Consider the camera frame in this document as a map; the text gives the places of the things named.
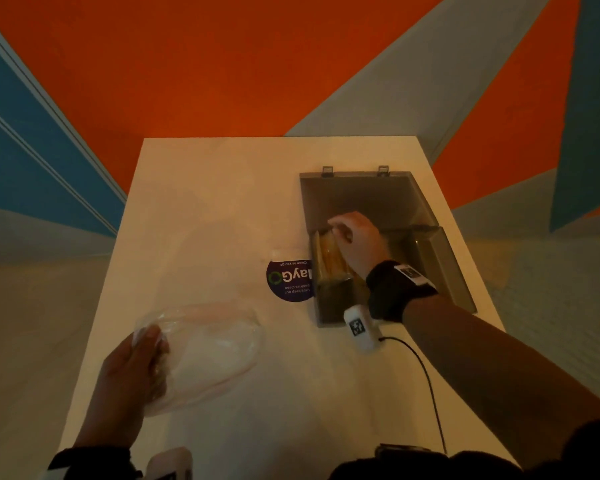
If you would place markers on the person's right hand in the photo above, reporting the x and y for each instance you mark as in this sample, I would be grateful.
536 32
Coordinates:
362 244

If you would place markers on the person's left hand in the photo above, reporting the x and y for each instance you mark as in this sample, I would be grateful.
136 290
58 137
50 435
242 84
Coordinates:
120 389

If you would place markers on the yellow item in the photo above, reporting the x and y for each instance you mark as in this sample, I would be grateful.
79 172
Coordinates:
330 262

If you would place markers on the grey plastic storage box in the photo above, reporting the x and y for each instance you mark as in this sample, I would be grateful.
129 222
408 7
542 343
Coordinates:
370 199

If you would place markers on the clear plastic zip bag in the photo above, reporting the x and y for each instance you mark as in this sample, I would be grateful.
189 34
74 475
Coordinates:
210 354

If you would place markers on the person's dark clothing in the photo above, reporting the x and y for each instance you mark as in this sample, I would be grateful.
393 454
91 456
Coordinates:
480 467

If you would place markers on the black right wristband with markers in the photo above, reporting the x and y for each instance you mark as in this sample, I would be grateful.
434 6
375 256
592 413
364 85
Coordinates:
390 294

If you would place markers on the black wristband with markers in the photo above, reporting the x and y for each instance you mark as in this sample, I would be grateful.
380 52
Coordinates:
95 464
390 294

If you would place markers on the black left wristband with markers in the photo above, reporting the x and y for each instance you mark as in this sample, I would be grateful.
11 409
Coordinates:
95 464

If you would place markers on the round purple sticker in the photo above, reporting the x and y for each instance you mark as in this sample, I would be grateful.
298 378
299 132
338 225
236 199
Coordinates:
287 282

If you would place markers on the black waist device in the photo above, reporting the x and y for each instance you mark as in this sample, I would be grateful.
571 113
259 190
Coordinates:
402 450

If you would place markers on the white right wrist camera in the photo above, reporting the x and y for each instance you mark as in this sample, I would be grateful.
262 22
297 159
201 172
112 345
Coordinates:
360 327

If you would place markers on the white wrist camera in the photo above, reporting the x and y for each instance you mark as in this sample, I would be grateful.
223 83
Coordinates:
167 464
360 327

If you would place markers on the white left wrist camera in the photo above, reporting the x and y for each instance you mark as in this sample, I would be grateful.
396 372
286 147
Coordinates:
167 464

